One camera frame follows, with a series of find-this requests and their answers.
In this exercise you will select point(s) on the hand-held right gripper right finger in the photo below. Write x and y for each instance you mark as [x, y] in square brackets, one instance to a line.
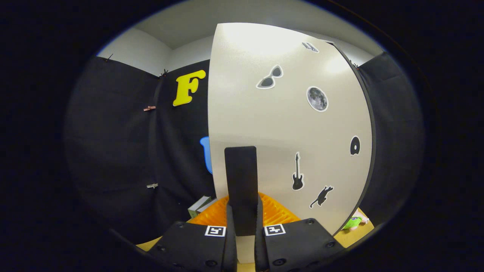
[298, 245]

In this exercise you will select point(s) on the beige cabinet door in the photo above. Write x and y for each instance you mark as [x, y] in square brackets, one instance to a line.
[264, 124]

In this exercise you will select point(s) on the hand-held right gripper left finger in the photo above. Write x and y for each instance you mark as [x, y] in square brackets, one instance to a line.
[193, 245]

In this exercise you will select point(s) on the white cloth clip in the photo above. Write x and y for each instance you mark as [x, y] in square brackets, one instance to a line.
[152, 185]

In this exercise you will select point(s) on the green white book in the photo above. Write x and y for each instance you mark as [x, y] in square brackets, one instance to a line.
[197, 207]

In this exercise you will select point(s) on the green white plush toy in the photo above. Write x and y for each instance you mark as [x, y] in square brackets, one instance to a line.
[353, 223]

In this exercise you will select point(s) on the row of black cloth clips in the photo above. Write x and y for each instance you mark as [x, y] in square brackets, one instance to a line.
[164, 72]

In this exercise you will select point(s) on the black backdrop cloth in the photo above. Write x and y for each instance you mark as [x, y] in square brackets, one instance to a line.
[113, 132]

